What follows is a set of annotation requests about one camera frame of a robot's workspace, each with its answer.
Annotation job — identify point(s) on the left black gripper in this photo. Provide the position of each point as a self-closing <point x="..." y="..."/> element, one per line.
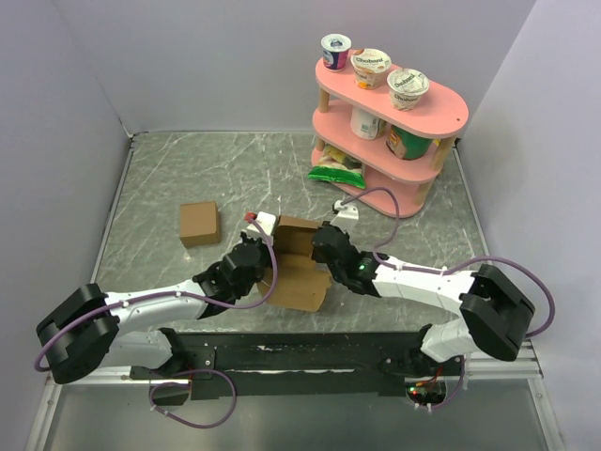
<point x="262" y="243"/>

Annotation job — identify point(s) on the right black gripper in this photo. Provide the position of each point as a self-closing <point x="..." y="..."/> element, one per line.
<point x="318" y="256"/>

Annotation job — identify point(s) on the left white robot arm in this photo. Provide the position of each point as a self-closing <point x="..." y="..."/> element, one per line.
<point x="91" y="327"/>

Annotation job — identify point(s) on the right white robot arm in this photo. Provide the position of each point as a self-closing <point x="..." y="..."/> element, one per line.
<point x="493" y="315"/>

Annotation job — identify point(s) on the small folded cardboard box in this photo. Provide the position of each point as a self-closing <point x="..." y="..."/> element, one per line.
<point x="199" y="224"/>

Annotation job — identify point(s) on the green snack bag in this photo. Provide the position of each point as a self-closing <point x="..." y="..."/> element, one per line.
<point x="334" y="165"/>

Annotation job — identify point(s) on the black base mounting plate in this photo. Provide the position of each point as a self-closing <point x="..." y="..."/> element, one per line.
<point x="210" y="384"/>

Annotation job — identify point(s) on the pink three-tier shelf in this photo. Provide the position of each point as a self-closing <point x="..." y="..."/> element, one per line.
<point x="441" y="114"/>

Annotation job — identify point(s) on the white container middle shelf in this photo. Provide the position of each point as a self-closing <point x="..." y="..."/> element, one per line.
<point x="365" y="125"/>

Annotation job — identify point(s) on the green can middle shelf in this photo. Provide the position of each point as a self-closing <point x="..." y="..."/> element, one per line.
<point x="405" y="145"/>

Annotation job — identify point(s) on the Chobani white yogurt cup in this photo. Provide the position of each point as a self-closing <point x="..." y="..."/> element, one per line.
<point x="406" y="87"/>

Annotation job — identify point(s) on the Chobani peach yogurt cup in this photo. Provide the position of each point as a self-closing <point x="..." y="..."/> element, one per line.
<point x="370" y="67"/>

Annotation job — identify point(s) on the white blue yogurt cup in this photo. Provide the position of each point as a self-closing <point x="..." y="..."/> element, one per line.
<point x="335" y="49"/>

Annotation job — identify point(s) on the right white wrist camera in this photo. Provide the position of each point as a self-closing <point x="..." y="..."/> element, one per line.
<point x="346" y="216"/>

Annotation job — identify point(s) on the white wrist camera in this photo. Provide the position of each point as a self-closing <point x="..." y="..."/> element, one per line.
<point x="260" y="226"/>
<point x="346" y="216"/>

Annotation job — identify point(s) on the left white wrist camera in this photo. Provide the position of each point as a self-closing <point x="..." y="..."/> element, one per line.
<point x="260" y="226"/>

